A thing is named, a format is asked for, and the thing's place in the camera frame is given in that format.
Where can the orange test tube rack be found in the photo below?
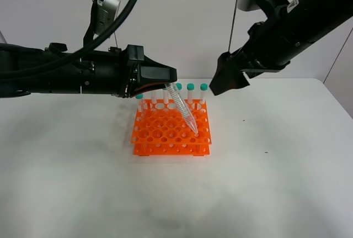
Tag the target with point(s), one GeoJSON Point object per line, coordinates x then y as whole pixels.
{"type": "Point", "coordinates": [159, 129]}

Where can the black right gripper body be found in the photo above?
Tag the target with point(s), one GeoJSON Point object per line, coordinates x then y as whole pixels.
{"type": "Point", "coordinates": [268, 49]}

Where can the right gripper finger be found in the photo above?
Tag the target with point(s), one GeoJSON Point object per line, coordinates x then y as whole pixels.
{"type": "Point", "coordinates": [226, 77]}
{"type": "Point", "coordinates": [236, 81]}

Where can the second row tube left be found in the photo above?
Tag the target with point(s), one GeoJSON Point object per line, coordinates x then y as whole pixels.
{"type": "Point", "coordinates": [141, 102]}

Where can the green-capped test tube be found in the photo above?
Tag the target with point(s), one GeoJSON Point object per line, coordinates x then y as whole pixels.
{"type": "Point", "coordinates": [182, 106]}

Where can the back row tube far right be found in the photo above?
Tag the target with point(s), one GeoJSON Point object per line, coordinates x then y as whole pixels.
{"type": "Point", "coordinates": [203, 90]}

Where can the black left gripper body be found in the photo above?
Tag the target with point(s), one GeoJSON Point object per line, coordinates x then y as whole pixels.
{"type": "Point", "coordinates": [113, 72]}

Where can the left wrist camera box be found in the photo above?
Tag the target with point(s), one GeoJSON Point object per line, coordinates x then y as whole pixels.
{"type": "Point", "coordinates": [106, 13]}

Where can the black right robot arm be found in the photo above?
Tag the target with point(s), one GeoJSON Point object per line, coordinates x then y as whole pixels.
{"type": "Point", "coordinates": [311, 20]}

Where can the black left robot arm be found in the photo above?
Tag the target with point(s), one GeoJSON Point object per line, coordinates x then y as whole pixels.
{"type": "Point", "coordinates": [27, 70]}

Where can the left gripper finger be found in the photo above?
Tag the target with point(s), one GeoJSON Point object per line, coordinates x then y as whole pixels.
{"type": "Point", "coordinates": [134, 89]}
{"type": "Point", "coordinates": [151, 72]}

